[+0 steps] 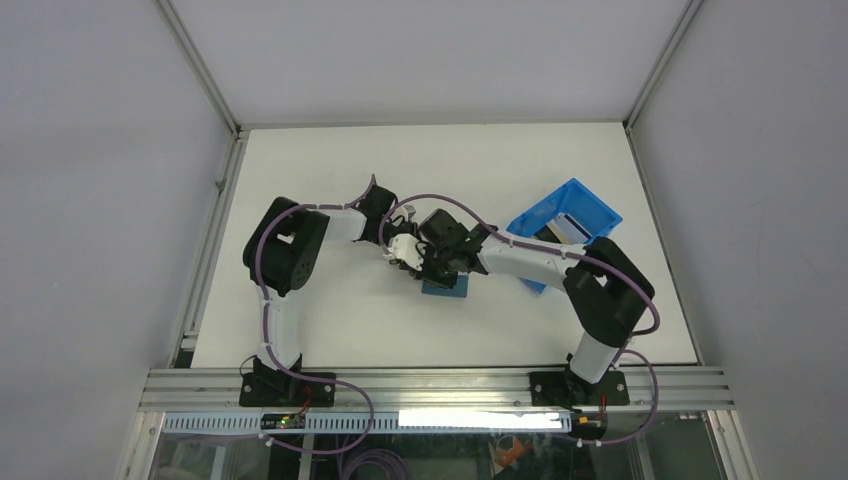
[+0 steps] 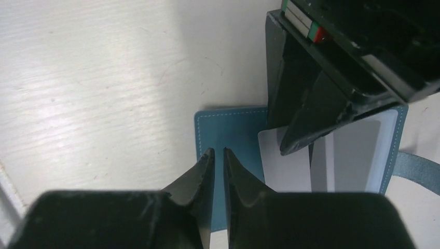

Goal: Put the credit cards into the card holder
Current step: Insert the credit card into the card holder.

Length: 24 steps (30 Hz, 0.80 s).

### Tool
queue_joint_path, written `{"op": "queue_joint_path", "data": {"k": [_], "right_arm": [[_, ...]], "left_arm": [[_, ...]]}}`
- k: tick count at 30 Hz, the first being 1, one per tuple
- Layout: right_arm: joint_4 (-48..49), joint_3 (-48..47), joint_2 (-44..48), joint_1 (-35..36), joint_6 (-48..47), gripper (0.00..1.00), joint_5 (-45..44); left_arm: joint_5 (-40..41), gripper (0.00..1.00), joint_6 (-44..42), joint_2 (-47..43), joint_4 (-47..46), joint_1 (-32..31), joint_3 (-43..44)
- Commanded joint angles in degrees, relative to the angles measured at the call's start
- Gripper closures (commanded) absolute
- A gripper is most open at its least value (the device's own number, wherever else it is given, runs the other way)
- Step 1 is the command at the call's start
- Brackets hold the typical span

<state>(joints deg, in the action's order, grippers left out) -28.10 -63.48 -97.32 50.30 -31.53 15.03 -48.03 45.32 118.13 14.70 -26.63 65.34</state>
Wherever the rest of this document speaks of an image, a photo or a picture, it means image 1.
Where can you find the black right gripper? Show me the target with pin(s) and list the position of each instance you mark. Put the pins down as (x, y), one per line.
(448, 282)

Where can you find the teal leather card holder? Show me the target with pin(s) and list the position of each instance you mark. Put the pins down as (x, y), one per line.
(459, 290)

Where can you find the blue plastic bin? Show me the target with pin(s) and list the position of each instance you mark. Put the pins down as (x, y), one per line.
(570, 215)

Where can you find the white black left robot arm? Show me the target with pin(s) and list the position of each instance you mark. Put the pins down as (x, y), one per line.
(281, 255)

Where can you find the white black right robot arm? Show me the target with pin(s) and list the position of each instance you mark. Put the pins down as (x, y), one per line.
(606, 290)

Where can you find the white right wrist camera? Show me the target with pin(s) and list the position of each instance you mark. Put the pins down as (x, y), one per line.
(403, 249)

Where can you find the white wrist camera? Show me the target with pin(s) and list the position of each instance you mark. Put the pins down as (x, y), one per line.
(403, 249)
(406, 212)

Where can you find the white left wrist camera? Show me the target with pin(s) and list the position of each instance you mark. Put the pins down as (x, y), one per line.
(406, 212)

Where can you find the white slotted cable duct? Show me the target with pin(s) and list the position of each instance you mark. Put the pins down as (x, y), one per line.
(406, 421)

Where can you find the aluminium front mounting rail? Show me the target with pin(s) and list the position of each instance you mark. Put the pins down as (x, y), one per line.
(682, 388)

